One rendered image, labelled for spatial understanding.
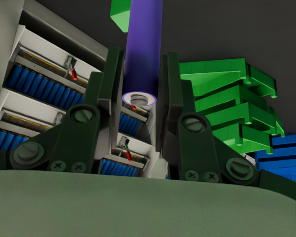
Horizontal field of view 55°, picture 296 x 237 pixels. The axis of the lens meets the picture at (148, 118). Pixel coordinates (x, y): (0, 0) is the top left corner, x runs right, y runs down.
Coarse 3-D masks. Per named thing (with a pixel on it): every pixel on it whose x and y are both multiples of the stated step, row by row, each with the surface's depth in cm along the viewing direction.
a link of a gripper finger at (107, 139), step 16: (112, 48) 13; (112, 64) 12; (96, 80) 12; (112, 80) 11; (96, 96) 12; (112, 96) 11; (112, 112) 11; (112, 128) 12; (32, 144) 9; (48, 144) 10; (112, 144) 12; (16, 160) 9; (32, 160) 9; (48, 160) 9; (96, 160) 11
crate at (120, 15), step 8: (112, 0) 20; (120, 0) 19; (128, 0) 19; (112, 8) 19; (120, 8) 19; (128, 8) 19; (112, 16) 19; (120, 16) 19; (128, 16) 19; (120, 24) 20; (128, 24) 20
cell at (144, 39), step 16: (144, 0) 15; (160, 0) 16; (144, 16) 15; (160, 16) 16; (128, 32) 15; (144, 32) 15; (160, 32) 15; (128, 48) 15; (144, 48) 14; (128, 64) 14; (144, 64) 14; (128, 80) 14; (144, 80) 14; (128, 96) 14; (144, 96) 14
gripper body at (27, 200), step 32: (0, 192) 7; (32, 192) 7; (64, 192) 7; (96, 192) 7; (128, 192) 7; (160, 192) 7; (192, 192) 7; (224, 192) 7; (256, 192) 8; (0, 224) 6; (32, 224) 6; (64, 224) 6; (96, 224) 6; (128, 224) 6; (160, 224) 6; (192, 224) 7; (224, 224) 7; (256, 224) 7; (288, 224) 7
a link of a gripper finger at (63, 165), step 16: (80, 112) 10; (96, 112) 10; (64, 128) 9; (80, 128) 10; (96, 128) 10; (64, 144) 9; (80, 144) 9; (96, 144) 10; (64, 160) 9; (80, 160) 9
